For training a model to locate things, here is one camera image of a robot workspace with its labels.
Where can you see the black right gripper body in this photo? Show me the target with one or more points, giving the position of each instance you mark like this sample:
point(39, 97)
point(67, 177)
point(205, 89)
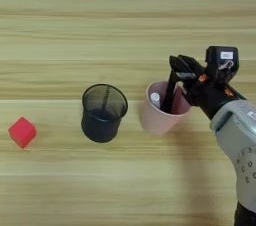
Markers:
point(210, 96)

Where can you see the pink plastic cup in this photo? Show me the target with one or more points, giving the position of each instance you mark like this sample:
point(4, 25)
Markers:
point(156, 120)

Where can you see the red foam cube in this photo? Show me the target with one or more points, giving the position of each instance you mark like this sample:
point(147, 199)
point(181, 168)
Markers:
point(22, 132)

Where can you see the white tube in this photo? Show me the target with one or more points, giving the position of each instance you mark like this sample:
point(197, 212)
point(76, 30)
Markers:
point(155, 99)

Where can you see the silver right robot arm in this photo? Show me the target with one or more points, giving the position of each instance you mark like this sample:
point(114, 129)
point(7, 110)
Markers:
point(236, 143)

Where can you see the black mesh pen cup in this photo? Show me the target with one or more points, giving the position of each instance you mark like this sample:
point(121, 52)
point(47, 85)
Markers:
point(100, 130)

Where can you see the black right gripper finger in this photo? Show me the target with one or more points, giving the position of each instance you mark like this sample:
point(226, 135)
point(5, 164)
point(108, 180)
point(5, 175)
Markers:
point(195, 66)
point(181, 71)

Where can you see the black box with white label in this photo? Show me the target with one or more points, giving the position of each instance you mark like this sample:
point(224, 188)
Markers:
point(222, 60)

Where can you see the black marker pen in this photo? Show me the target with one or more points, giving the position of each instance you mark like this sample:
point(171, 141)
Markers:
point(168, 96)

